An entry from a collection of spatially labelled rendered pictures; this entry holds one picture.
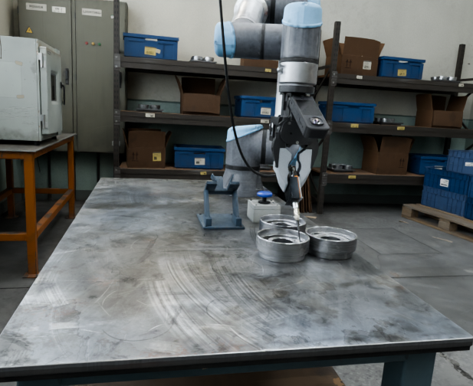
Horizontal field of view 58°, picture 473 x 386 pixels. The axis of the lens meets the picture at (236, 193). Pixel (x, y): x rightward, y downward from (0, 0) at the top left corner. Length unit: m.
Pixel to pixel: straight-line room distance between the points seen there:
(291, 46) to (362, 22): 4.67
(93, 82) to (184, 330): 4.16
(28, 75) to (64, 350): 2.53
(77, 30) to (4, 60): 1.78
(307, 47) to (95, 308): 0.59
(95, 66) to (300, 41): 3.88
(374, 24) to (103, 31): 3.05
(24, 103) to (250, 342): 2.59
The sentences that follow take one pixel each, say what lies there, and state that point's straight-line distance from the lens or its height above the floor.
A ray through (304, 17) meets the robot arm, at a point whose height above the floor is 1.25.
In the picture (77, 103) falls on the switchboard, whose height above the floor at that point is 1.04.
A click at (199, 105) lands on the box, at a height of 1.10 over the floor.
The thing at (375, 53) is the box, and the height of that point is 1.74.
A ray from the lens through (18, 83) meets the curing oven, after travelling 2.99.
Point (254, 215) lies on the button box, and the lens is 1.08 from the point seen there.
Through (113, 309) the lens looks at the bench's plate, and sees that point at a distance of 0.63.
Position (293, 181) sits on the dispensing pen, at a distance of 0.86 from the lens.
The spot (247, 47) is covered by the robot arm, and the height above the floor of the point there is 1.21.
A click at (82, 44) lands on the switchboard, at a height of 1.62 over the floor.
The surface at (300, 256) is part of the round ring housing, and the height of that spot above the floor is 0.81.
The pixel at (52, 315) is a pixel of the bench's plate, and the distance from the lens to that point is 0.63.
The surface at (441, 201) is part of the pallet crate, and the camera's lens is 5.02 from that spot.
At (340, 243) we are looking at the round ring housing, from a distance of 0.85.
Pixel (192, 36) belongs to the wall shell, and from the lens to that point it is 4.92.
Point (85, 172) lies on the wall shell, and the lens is 4.94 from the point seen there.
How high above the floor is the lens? 1.08
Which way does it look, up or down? 11 degrees down
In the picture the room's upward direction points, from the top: 3 degrees clockwise
